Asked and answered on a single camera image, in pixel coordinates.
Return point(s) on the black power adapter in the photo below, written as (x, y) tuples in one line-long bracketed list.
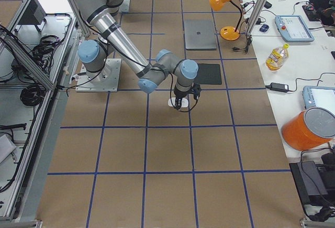
[(278, 87)]

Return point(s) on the blue teach pendant upper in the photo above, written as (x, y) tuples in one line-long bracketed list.
[(292, 28)]

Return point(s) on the blue teach pendant lower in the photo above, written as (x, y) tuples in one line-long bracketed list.
[(319, 96)]

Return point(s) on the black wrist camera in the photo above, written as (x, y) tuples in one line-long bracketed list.
[(196, 90)]

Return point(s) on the aluminium frame post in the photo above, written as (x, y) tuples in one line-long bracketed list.
[(254, 16)]

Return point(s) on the black box lower right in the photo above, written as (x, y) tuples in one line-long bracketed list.
[(308, 182)]

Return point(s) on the blue small mouse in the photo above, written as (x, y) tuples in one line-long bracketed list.
[(264, 28)]

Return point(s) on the white computer mouse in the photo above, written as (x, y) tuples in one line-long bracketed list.
[(184, 103)]

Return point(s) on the grey closed laptop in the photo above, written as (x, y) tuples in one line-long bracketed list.
[(199, 34)]

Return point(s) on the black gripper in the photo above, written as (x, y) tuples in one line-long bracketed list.
[(180, 93)]

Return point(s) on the black mousepad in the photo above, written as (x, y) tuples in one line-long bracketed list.
[(208, 74)]

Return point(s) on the blue teach pendant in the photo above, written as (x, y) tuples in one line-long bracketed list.
[(319, 96), (292, 28)]

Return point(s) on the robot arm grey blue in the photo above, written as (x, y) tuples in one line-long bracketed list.
[(100, 14)]

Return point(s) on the orange cylinder bin grey lid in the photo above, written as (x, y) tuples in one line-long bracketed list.
[(310, 128)]

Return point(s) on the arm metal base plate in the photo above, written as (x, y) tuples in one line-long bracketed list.
[(106, 81), (125, 6)]

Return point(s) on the yellow drink bottle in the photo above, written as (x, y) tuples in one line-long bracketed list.
[(277, 57)]

